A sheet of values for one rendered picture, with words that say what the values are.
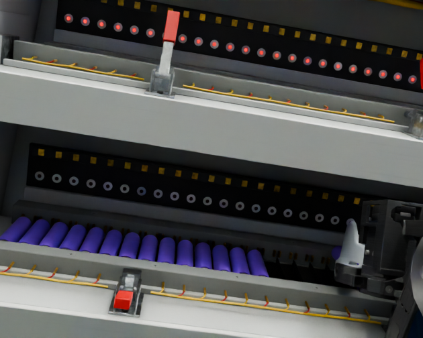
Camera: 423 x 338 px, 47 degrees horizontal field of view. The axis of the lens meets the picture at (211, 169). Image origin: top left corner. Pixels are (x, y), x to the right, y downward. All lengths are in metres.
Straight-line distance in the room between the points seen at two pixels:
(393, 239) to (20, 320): 0.32
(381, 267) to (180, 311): 0.18
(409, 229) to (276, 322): 0.15
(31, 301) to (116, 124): 0.17
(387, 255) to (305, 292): 0.11
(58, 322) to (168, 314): 0.10
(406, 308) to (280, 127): 0.19
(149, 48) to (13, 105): 0.22
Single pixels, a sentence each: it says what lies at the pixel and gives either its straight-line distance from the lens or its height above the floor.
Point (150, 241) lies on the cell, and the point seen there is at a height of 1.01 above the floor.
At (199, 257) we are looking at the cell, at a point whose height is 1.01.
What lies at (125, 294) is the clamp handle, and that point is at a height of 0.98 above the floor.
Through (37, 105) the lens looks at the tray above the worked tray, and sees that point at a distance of 0.47.
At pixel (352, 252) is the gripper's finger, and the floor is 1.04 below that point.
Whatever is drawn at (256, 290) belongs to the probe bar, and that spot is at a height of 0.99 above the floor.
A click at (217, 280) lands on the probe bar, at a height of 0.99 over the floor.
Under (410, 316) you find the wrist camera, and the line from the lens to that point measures 0.41.
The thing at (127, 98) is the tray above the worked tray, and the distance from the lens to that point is 0.45.
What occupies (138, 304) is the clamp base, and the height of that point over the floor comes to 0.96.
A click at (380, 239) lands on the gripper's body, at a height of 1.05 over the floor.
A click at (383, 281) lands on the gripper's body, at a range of 0.43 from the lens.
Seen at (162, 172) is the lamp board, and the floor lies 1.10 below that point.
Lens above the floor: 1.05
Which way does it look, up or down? 6 degrees up
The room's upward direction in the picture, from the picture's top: 8 degrees clockwise
